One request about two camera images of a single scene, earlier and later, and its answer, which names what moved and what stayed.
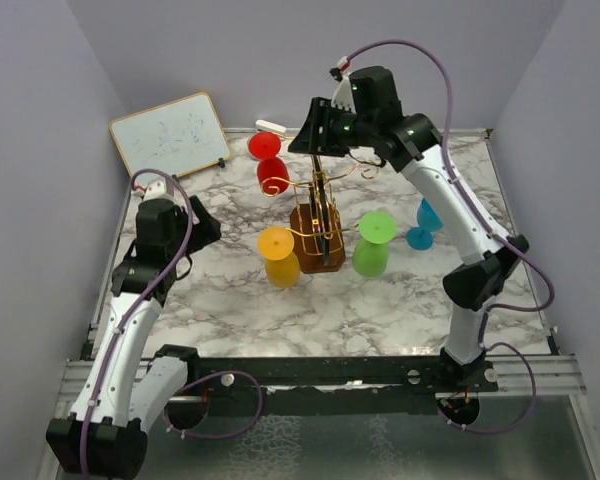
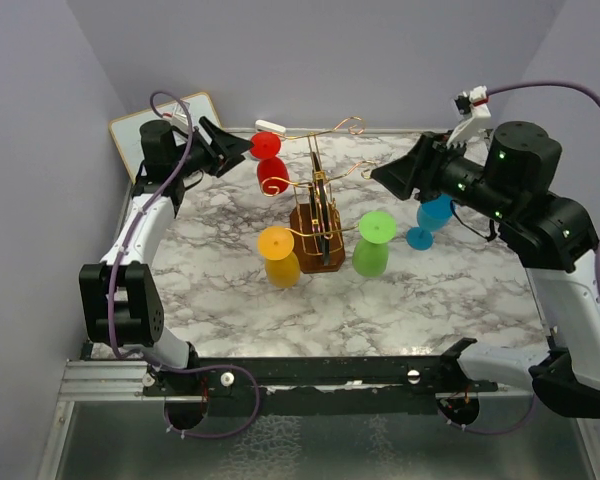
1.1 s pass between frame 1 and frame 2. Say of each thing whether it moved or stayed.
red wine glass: stayed
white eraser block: stayed
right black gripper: moved
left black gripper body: moved
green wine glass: stayed
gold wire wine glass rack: stayed
